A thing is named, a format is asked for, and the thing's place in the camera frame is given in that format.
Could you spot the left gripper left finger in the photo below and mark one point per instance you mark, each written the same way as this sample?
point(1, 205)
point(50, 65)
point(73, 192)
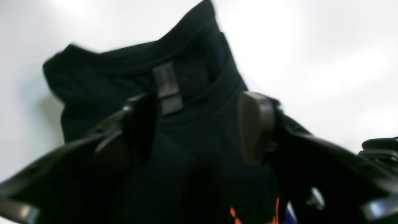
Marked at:
point(74, 183)

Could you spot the black T-shirt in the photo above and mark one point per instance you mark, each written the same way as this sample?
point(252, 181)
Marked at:
point(195, 173)

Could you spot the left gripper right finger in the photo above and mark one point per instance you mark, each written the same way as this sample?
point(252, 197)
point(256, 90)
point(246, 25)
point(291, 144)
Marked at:
point(324, 183)

